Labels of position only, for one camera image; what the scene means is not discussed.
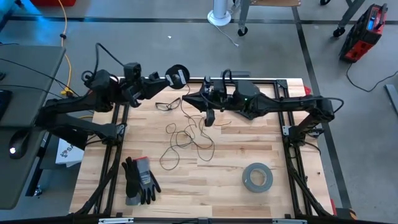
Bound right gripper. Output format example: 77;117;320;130
183;77;236;128

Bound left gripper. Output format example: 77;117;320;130
119;71;171;109

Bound black cord spool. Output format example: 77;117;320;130
164;63;190;90

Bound thin black cord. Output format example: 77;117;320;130
159;83;233;171

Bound clear safety glasses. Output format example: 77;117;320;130
154;96;182;112

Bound grey floor plate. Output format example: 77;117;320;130
220;70;251;78

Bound white pole base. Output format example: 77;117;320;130
207;0;233;27

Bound grey work glove red cuff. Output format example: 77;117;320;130
133;156;162;205

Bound black palm work glove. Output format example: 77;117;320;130
121;156;142;206

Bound white paper box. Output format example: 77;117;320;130
55;138;85;168

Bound grey office desk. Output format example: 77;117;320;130
0;45;67;211

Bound wooden top rolling workbench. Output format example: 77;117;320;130
233;0;367;38

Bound red storage bin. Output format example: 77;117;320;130
30;0;77;7

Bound black computer mouse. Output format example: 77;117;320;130
8;129;31;160

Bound black keyboard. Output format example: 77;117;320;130
0;89;13;122

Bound red black tool case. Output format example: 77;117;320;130
338;2;389;64

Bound orange black corner block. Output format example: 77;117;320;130
336;207;358;220

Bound grey metal bar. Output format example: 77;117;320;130
384;83;398;116

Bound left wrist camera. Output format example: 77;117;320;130
123;62;142;82

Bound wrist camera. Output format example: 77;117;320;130
213;77;230;98
123;62;142;82

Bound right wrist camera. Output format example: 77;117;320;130
213;77;230;98

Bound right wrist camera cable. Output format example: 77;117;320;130
198;68;233;108

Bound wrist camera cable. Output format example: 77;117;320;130
81;42;126;82
198;68;233;108

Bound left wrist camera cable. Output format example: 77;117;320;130
81;42;126;82

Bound white floor cable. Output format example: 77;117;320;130
213;24;240;48

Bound grey duct tape roll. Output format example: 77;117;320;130
241;162;274;194

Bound yellow extension cable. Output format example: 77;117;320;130
57;0;94;121

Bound silver metal bracket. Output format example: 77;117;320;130
272;219;308;224
98;217;134;224

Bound black floor cable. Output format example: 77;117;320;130
345;62;398;93

